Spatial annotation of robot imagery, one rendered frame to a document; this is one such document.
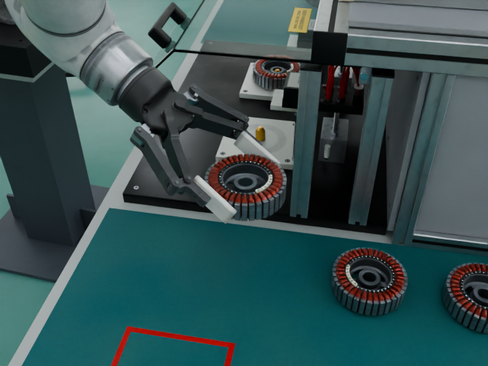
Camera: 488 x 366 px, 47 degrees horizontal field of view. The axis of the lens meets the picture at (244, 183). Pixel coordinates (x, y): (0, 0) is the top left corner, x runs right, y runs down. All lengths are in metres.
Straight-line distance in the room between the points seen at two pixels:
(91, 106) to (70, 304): 1.99
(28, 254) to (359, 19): 1.54
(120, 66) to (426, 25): 0.41
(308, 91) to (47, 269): 1.36
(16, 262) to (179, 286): 1.23
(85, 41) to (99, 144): 1.78
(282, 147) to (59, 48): 0.50
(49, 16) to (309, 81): 0.36
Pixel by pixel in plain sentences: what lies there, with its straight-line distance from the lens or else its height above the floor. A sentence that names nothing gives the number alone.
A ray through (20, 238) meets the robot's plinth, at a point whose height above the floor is 0.02.
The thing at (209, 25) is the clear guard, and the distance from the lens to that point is 0.91.
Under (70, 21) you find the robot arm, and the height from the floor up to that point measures 1.16.
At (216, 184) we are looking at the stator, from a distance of 0.75.
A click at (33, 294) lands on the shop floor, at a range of 1.97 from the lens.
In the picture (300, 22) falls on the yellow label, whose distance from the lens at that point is 0.92.
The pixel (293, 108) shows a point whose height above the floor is 0.88.
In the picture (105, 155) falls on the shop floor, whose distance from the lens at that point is 2.47.
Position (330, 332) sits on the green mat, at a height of 0.75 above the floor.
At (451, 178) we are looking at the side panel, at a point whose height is 0.89.
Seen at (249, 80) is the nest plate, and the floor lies 0.78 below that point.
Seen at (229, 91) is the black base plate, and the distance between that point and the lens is 1.31.
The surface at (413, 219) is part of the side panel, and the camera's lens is 0.95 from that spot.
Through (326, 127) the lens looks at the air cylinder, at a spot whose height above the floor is 0.82.
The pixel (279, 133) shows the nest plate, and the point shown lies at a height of 0.78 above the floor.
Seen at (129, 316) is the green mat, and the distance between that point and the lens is 0.87.
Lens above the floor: 1.43
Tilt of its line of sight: 39 degrees down
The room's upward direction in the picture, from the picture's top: straight up
